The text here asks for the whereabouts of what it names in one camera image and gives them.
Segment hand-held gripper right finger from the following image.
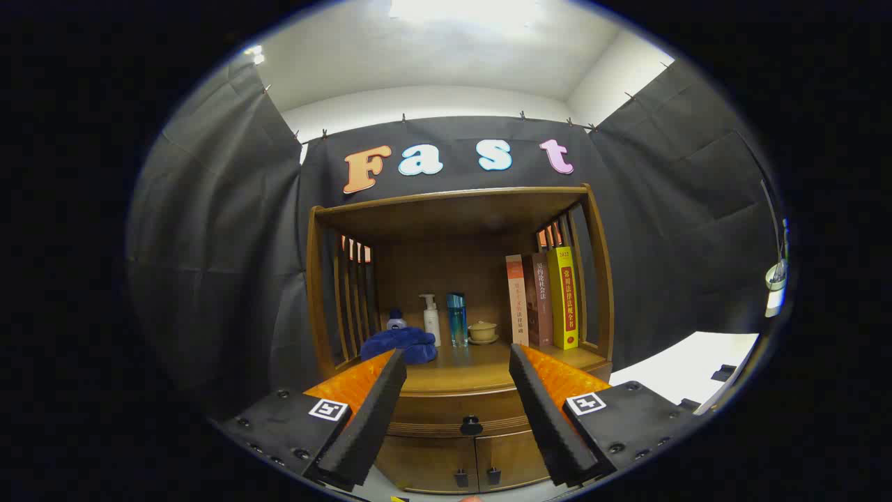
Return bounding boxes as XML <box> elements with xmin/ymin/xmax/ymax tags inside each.
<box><xmin>509</xmin><ymin>343</ymin><xmax>705</xmax><ymax>488</ymax></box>

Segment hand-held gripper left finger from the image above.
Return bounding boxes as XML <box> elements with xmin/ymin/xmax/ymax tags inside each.
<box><xmin>213</xmin><ymin>349</ymin><xmax>408</xmax><ymax>487</ymax></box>

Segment wooden cabinet door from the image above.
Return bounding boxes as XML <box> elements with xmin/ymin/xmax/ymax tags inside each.
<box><xmin>376</xmin><ymin>436</ymin><xmax>479</xmax><ymax>494</ymax></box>
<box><xmin>476</xmin><ymin>431</ymin><xmax>551</xmax><ymax>490</ymax></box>

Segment wooden countertop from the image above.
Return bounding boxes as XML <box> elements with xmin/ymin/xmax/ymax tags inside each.
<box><xmin>334</xmin><ymin>340</ymin><xmax>610</xmax><ymax>395</ymax></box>

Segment wooden cabinet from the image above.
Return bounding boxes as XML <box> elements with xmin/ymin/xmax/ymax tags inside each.
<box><xmin>305</xmin><ymin>183</ymin><xmax>615</xmax><ymax>494</ymax></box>

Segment blue folded towel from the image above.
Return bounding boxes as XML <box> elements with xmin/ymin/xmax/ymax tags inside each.
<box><xmin>360</xmin><ymin>327</ymin><xmax>438</xmax><ymax>365</ymax></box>

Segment white pump bottle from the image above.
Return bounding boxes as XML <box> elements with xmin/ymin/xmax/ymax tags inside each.
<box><xmin>420</xmin><ymin>294</ymin><xmax>442</xmax><ymax>347</ymax></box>

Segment brown book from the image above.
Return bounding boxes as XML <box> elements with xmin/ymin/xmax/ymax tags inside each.
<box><xmin>523</xmin><ymin>252</ymin><xmax>554</xmax><ymax>347</ymax></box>

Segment yellow book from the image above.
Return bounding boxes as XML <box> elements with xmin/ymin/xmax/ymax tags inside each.
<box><xmin>547</xmin><ymin>245</ymin><xmax>580</xmax><ymax>351</ymax></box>

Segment orange and white book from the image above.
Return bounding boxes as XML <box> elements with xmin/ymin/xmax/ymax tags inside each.
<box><xmin>506</xmin><ymin>254</ymin><xmax>530</xmax><ymax>346</ymax></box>

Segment tall blue bottle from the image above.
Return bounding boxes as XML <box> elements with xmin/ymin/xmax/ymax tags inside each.
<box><xmin>447</xmin><ymin>293</ymin><xmax>469</xmax><ymax>348</ymax></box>

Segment white table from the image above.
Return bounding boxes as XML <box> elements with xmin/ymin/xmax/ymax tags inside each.
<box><xmin>608</xmin><ymin>332</ymin><xmax>760</xmax><ymax>412</ymax></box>

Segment black backdrop cloth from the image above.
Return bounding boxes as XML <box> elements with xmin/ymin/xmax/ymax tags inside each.
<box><xmin>125</xmin><ymin>59</ymin><xmax>785</xmax><ymax>419</ymax></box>

